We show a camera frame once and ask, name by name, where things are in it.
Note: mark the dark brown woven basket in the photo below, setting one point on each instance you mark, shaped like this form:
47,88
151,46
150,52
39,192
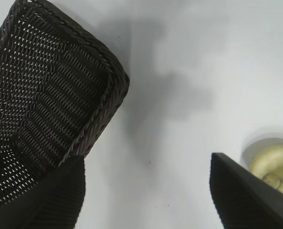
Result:
48,83

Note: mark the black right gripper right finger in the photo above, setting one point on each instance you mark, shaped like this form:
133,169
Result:
246,202

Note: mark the pale yellow egg yolk pastry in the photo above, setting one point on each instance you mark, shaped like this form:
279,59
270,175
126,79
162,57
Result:
282,162

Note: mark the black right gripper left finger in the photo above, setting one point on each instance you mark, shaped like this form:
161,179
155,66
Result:
48,205

